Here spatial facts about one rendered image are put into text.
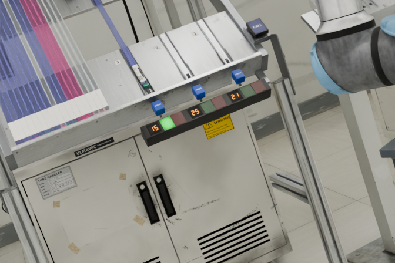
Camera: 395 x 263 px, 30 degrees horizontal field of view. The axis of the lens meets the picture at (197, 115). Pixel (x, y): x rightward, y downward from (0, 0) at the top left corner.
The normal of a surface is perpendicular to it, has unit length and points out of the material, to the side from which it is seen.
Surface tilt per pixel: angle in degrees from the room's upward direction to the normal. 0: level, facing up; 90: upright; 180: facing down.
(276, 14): 90
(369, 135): 90
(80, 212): 90
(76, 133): 134
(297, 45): 90
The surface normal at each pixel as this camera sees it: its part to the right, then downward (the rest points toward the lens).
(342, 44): -0.33, 0.22
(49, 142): 0.43, 0.71
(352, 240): -0.32, -0.93
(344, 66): -0.56, 0.27
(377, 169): 0.37, 0.06
